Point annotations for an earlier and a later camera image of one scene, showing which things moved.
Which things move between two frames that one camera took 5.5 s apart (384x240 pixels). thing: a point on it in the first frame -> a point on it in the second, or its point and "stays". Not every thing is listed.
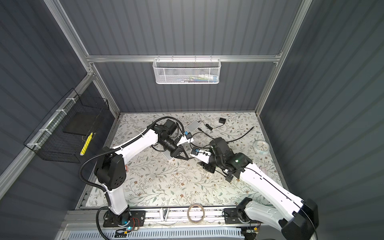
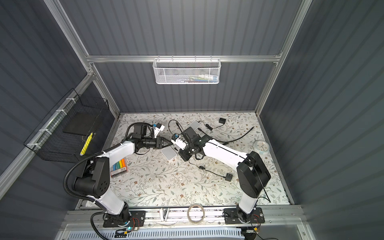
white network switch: [167, 154] stays
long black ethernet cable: [199, 129] stays
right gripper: [206, 166] -> [185, 157]
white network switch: [193, 126] stays
